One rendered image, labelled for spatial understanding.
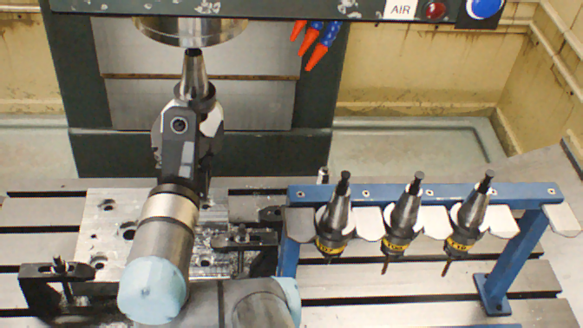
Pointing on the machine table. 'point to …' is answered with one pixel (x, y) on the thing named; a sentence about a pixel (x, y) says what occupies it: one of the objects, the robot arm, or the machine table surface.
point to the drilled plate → (108, 278)
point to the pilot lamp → (435, 11)
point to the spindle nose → (189, 30)
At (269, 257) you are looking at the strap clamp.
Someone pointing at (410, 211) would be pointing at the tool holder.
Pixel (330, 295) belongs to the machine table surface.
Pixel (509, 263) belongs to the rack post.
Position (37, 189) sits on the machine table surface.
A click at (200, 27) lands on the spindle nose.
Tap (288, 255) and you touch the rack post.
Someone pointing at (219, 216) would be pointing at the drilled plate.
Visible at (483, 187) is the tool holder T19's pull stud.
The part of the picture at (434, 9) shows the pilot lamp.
